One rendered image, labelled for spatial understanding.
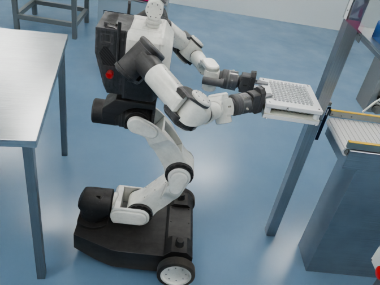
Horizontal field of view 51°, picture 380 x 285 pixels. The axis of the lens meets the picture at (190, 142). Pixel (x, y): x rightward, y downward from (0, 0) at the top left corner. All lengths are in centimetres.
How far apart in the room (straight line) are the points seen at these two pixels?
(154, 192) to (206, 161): 106
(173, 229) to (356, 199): 97
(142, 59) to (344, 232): 147
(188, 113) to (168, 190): 74
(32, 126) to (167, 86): 62
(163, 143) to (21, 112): 62
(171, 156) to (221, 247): 78
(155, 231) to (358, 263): 119
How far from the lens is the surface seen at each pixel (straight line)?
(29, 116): 176
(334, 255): 247
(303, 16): 685
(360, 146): 190
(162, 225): 226
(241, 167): 307
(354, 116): 214
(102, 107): 178
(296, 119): 174
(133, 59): 142
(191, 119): 133
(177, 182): 193
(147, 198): 208
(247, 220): 266
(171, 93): 132
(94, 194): 215
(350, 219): 227
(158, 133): 179
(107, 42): 160
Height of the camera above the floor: 183
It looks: 35 degrees down
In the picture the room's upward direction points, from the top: 11 degrees clockwise
